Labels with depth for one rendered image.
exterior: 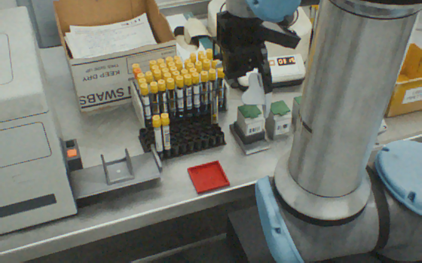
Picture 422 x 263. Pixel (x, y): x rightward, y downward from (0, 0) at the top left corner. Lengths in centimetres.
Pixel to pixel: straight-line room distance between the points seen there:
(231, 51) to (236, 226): 31
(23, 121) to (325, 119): 49
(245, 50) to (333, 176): 42
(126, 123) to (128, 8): 37
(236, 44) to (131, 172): 31
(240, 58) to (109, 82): 37
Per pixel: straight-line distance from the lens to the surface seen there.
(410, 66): 134
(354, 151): 54
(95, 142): 113
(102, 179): 99
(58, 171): 91
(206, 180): 102
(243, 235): 85
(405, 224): 68
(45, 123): 84
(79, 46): 133
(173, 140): 108
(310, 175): 57
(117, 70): 116
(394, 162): 68
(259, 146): 108
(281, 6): 74
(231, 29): 90
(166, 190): 101
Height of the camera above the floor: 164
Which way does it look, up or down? 42 degrees down
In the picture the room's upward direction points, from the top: straight up
